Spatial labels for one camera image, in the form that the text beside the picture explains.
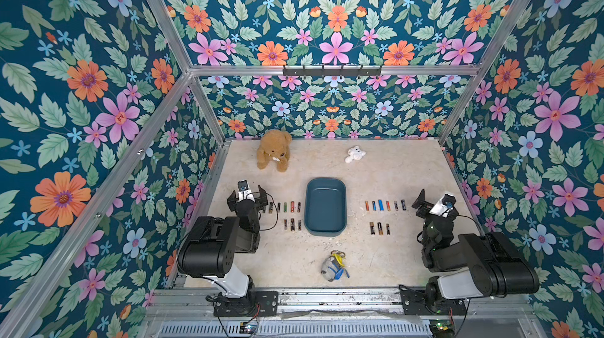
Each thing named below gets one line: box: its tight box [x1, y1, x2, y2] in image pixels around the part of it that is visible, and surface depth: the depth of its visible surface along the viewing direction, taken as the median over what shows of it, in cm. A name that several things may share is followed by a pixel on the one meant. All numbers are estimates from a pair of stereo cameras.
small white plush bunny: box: [344, 145, 367, 164], surface depth 113 cm
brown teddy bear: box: [256, 128, 292, 173], surface depth 98 cm
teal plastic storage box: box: [304, 176, 347, 237], surface depth 96 cm
